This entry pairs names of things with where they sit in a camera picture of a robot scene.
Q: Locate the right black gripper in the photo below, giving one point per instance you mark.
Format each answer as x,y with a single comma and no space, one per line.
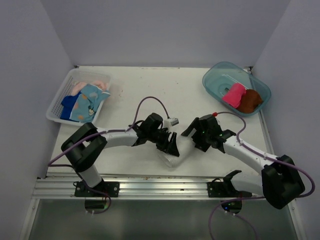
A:
196,124

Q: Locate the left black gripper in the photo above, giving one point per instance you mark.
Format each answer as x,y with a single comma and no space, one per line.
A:
172,149

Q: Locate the white towel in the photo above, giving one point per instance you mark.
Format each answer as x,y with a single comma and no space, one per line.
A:
185,146

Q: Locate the light blue patterned cloth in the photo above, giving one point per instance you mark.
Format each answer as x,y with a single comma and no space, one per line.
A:
91,97

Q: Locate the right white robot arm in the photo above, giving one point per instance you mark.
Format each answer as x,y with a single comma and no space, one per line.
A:
278,180

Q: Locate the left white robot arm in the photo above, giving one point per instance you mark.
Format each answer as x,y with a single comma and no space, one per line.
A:
86,144

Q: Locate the pink rolled towel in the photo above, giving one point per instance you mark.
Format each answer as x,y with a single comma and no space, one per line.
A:
234,95

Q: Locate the teal transparent plastic bin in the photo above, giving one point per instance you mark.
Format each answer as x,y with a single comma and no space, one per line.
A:
222,76

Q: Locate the brown rolled towel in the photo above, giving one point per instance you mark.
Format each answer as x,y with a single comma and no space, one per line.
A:
249,101

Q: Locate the dark blue cloth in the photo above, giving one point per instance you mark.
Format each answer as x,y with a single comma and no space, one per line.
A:
72,108

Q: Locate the white plastic laundry basket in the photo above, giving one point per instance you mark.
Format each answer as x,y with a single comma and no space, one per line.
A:
73,83

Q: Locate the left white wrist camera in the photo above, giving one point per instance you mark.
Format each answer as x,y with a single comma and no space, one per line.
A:
170,122

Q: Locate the aluminium mounting rail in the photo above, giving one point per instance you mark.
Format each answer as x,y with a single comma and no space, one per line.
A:
68,186

